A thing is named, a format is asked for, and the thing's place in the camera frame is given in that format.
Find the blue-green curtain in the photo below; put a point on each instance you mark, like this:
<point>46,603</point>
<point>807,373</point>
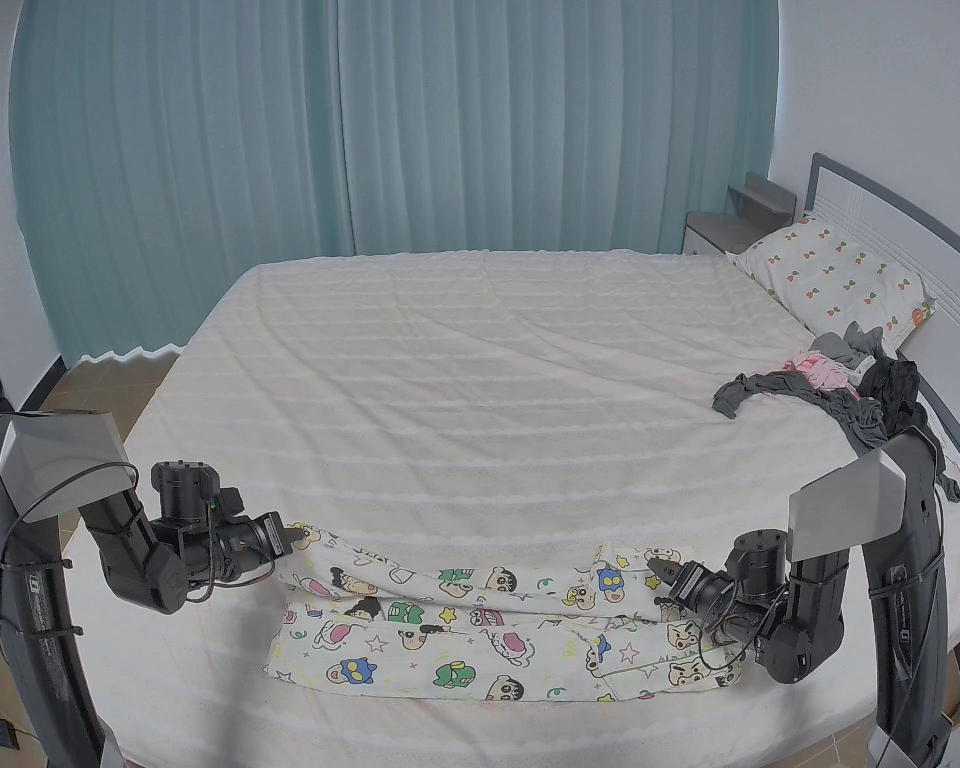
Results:
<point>555,127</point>
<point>180,172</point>

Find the white printed pyjama top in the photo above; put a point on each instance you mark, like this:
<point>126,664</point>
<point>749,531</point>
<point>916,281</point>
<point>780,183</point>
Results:
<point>465,645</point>

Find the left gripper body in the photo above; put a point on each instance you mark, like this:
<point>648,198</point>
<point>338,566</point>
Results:
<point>240,547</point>

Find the black garment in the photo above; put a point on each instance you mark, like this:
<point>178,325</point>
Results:
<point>892,386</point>

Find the bed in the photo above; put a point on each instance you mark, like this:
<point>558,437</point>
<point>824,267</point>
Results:
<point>487,337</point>

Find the grey bedside table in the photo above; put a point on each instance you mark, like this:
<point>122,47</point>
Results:
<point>716,232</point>

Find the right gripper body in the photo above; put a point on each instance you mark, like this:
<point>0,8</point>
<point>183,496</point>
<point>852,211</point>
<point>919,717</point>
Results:
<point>697,589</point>

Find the white printed pillow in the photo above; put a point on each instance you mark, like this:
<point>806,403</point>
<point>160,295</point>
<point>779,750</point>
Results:
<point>840,274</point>

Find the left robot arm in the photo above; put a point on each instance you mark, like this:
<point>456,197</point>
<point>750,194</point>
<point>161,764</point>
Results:
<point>67,465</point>

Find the light grey garment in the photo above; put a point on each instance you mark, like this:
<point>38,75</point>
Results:
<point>832,343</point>

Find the pink garment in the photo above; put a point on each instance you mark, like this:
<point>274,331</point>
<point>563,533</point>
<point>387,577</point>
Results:
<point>817,369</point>

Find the black power strip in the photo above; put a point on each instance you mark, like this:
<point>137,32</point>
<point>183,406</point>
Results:
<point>7,735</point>

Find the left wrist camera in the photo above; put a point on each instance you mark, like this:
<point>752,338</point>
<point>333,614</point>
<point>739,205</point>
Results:
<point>229,502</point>

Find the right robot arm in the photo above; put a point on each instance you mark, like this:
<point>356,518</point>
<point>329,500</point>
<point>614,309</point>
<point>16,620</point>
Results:
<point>847,510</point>

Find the dark grey garment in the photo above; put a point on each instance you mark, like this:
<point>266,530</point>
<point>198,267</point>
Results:
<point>757,386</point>

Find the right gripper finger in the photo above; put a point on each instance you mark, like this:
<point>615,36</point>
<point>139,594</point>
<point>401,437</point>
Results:
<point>664,571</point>

